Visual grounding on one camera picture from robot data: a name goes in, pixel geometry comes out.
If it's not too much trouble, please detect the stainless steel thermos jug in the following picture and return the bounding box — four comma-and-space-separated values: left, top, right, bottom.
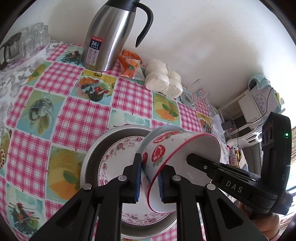
81, 0, 154, 72

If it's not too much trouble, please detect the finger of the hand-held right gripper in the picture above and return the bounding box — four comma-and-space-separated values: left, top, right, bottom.
186, 153, 278, 213

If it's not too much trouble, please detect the white plastic shelf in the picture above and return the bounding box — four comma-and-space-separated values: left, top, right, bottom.
218, 89, 263, 144

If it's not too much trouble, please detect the strawberry print bowl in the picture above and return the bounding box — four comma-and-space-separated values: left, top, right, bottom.
140, 130, 222, 213

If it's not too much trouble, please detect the glass teapot with dark handle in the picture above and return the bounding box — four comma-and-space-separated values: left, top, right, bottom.
0, 32, 22, 71

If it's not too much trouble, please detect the person's right hand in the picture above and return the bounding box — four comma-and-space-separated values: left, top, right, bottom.
238, 202, 281, 241

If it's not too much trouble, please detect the black charger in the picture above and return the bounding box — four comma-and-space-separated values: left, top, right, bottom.
221, 120, 235, 131

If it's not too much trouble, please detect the bag of steamed buns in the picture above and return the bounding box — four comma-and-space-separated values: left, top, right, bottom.
144, 59, 183, 98

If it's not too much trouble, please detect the orange snack packet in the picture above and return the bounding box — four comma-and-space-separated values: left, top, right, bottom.
118, 49, 146, 79

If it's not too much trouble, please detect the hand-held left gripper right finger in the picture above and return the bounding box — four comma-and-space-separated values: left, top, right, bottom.
157, 166, 270, 241

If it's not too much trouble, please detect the clear tray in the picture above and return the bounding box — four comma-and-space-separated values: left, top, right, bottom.
0, 35, 52, 73

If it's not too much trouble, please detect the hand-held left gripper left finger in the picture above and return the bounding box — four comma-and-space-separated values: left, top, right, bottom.
29, 153, 142, 241

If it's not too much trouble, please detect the light blue cloth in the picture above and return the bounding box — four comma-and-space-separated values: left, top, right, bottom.
248, 75, 270, 91

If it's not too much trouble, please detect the round stainless steel basin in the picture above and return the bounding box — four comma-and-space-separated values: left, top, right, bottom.
80, 125, 179, 239

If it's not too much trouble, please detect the black cable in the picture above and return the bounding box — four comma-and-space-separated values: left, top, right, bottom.
245, 88, 275, 124

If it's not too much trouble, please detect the white appliance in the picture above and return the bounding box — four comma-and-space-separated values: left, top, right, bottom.
238, 85, 282, 116

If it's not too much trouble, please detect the grey floral lace cloth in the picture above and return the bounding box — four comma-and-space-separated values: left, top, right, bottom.
0, 39, 58, 130

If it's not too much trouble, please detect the clear glass mug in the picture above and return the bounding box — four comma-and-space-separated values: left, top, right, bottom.
179, 79, 211, 109

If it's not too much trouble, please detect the pink floral round plate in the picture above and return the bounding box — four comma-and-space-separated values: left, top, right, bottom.
98, 137, 177, 224

